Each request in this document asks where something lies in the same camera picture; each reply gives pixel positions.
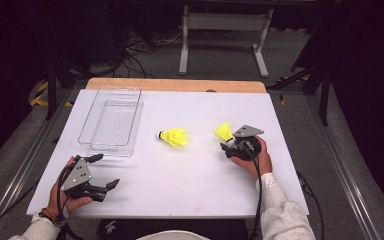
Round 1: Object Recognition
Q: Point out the person's torso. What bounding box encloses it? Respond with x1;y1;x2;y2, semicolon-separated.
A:
136;229;211;240

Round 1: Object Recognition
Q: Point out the black metal stand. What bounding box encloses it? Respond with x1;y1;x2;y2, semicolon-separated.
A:
44;56;93;122
266;63;332;127

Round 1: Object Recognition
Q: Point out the aluminium rail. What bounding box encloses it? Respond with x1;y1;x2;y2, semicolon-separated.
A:
0;88;81;240
304;94;381;240

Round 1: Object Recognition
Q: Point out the dark cloth with white logo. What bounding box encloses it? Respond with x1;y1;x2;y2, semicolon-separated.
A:
97;218;250;240

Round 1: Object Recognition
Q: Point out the left hand-held gripper cable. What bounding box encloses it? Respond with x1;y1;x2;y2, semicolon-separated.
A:
55;154;81;240

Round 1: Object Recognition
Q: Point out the wooden table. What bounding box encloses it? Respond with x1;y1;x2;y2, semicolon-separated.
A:
85;77;268;94

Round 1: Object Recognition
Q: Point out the black cable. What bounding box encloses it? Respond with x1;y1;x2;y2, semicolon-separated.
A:
296;170;326;240
0;179;41;239

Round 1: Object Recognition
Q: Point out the hand-held gripper cable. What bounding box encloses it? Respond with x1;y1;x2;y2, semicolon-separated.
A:
55;154;81;240
248;156;264;240

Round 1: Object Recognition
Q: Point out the white metal stand frame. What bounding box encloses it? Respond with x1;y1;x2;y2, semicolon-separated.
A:
178;4;274;79

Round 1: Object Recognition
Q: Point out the tangle of black floor cables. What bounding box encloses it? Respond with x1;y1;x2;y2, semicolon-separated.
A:
113;29;184;79

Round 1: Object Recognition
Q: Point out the clear plastic container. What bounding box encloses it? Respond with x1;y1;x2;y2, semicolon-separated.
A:
77;85;145;158

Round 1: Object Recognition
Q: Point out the yellow black floor tape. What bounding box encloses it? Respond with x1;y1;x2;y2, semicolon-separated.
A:
29;81;75;108
276;75;311;107

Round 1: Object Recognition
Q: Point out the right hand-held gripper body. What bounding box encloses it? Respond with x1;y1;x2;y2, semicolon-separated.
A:
229;124;265;162

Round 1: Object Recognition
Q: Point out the orange bead bracelet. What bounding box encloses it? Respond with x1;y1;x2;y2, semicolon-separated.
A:
39;208;58;221

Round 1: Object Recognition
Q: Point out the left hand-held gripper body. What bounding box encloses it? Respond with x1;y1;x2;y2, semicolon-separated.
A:
59;157;108;203

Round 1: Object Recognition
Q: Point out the right hand-held gripper cable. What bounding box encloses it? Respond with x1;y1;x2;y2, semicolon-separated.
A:
248;156;264;240

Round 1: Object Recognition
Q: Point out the white board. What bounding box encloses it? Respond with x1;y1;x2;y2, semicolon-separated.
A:
26;89;310;219

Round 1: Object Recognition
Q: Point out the person's right hand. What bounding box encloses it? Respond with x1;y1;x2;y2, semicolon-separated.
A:
230;135;274;181

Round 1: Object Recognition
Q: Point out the person's left hand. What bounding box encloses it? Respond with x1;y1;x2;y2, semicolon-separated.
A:
48;156;94;218

